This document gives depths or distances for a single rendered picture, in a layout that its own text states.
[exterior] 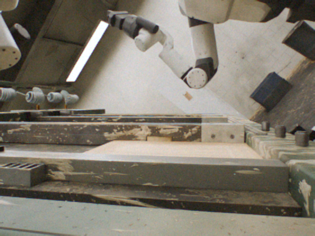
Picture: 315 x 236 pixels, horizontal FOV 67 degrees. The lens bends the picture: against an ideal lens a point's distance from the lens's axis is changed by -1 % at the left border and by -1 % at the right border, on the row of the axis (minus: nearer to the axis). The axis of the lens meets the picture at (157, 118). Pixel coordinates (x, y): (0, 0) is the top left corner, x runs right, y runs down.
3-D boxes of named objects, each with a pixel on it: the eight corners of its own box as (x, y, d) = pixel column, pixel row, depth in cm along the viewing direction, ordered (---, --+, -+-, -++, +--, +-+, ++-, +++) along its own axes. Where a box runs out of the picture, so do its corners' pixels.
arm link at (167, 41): (152, 30, 103) (174, 51, 102) (138, 40, 99) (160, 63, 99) (156, 19, 97) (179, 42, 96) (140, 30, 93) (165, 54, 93)
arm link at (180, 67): (166, 60, 103) (198, 92, 102) (157, 62, 94) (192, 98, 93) (183, 40, 98) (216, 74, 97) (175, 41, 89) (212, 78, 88)
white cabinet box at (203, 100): (258, 130, 424) (169, 60, 447) (236, 154, 441) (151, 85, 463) (254, 124, 482) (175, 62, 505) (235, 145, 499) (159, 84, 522)
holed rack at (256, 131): (267, 135, 64) (267, 132, 64) (255, 135, 64) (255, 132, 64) (220, 113, 226) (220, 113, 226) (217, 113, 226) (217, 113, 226)
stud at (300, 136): (311, 148, 45) (311, 132, 44) (297, 147, 45) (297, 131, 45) (305, 145, 47) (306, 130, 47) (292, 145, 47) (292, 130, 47)
